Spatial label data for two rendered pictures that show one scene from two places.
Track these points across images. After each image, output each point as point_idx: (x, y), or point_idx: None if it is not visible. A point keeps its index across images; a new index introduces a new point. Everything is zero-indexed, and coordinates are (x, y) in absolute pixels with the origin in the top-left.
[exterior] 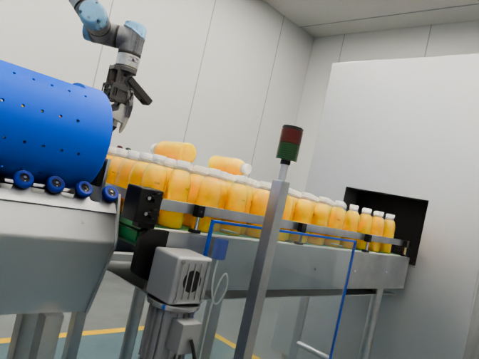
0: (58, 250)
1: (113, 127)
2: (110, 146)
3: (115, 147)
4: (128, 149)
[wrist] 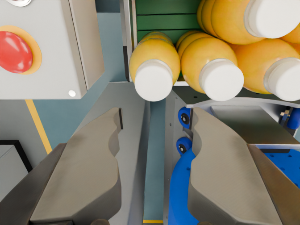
0: None
1: (122, 121)
2: (71, 55)
3: (64, 28)
4: (287, 100)
